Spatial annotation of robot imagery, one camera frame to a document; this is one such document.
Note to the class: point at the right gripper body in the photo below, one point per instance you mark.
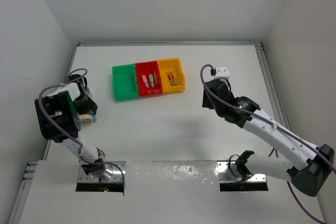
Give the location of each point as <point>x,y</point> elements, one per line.
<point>207,103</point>

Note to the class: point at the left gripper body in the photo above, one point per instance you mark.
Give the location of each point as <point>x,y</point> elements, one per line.
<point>84,104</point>

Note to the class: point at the red gel pen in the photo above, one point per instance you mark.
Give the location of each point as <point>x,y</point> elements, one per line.
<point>173,79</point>

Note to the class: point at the orange pen cap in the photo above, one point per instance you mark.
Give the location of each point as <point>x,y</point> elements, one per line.
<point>155,78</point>

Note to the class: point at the beige masking tape roll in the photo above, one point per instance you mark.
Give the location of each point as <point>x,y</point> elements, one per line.
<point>85,119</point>

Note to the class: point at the large tape roll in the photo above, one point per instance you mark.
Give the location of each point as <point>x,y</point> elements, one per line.
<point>88,92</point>

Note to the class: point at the pink gel pen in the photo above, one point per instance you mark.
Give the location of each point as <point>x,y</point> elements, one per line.
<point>169,78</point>

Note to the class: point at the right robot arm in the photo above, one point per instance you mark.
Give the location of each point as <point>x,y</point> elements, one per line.
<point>305,165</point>

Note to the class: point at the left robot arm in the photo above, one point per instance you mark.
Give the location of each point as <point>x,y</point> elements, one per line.
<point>60,116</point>

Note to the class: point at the green plastic bin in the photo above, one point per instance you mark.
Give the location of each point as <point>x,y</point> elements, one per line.
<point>125,86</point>

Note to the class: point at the yellow plastic bin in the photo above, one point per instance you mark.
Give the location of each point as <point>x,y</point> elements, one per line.
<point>171,65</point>

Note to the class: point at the red plastic bin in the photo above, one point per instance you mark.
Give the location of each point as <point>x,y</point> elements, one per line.
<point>147,68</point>

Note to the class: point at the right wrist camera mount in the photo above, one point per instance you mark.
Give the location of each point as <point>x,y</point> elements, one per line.
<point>220,72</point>

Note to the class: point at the left base plate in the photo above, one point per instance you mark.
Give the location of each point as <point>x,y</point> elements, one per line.
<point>107,173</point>

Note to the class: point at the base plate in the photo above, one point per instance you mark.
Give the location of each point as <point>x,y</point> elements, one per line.
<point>107,173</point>
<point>228,174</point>

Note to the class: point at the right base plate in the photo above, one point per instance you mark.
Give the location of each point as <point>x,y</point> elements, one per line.
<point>228,174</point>

